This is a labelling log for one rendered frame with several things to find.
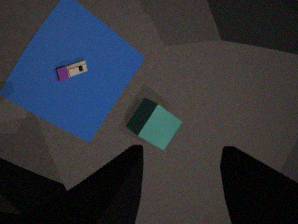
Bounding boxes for blue flat square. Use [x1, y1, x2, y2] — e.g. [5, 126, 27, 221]
[0, 0, 145, 141]

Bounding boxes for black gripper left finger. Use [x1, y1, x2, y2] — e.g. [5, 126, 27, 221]
[0, 145, 144, 224]

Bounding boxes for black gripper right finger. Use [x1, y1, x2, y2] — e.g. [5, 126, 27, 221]
[221, 147, 298, 224]

